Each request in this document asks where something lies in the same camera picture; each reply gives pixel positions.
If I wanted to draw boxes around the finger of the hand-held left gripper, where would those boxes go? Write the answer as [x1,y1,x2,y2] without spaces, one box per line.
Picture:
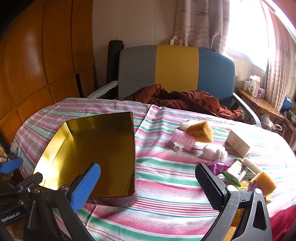
[6,173,43,194]
[0,158,23,173]

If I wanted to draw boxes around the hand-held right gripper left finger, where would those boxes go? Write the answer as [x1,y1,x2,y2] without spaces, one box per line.
[23,162,101,241]

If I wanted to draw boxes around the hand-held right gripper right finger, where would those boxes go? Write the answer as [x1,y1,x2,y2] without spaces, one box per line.
[195,163,273,241]

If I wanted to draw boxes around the purple wrapper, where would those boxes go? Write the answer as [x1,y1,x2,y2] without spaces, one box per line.
[246,179,257,192]
[207,161,228,176]

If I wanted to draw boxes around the green stick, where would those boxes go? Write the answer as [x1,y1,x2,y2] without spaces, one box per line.
[221,171,242,188]

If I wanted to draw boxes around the biscuit packet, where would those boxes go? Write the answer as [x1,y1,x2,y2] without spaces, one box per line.
[225,160,249,182]

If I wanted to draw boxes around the gold tin box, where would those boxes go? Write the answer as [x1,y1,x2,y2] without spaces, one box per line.
[33,112,137,208]

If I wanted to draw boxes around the white tube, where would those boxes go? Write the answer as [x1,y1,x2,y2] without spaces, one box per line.
[240,158,263,174]

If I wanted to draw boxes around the white carton box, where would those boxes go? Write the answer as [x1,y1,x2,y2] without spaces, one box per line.
[225,130,252,158]

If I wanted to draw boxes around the pink hair roller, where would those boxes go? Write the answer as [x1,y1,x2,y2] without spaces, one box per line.
[171,128,196,152]

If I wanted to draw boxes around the yellow sponge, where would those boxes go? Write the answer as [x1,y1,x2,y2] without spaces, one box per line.
[253,171,277,197]
[186,120,214,143]

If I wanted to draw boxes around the striped tablecloth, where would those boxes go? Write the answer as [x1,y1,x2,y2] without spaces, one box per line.
[14,97,296,241]

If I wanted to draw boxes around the white plastic bag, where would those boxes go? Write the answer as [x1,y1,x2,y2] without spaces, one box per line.
[261,113,274,128]

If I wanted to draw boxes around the rust brown jacket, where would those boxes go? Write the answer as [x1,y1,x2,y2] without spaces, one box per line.
[121,83,243,120]

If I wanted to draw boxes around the wooden side desk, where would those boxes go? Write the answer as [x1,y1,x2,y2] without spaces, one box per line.
[235,87,286,121]

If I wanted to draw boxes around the wooden wardrobe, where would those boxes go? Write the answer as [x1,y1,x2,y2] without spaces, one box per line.
[0,0,97,144]

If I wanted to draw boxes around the blue bag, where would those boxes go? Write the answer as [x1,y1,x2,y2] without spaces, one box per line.
[281,96,294,113]

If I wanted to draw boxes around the grey yellow blue chair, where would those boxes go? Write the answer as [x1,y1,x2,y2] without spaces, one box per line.
[87,44,263,128]

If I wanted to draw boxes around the pink patterned curtain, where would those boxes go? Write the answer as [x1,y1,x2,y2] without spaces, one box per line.
[266,0,296,112]
[173,0,232,52]

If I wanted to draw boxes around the bright window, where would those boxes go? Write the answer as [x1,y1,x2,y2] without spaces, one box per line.
[225,0,271,70]

